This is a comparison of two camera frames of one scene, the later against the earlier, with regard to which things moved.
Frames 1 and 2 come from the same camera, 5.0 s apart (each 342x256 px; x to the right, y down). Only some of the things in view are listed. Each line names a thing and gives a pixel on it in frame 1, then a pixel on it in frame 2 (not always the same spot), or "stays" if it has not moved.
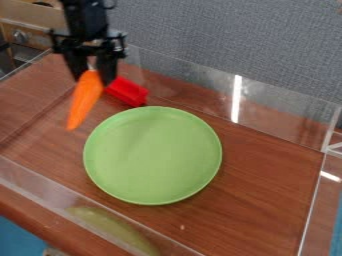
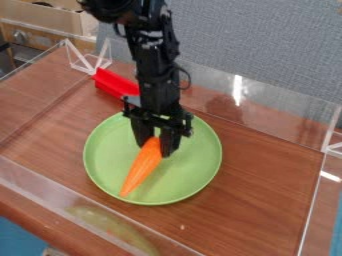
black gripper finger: x=108 y=65 -> x=170 y=140
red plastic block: x=128 y=91 stays
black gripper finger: x=78 y=63 -> x=142 y=130
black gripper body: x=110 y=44 -> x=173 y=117
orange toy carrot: x=86 y=95 -> x=148 y=163
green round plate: x=153 y=155 stays
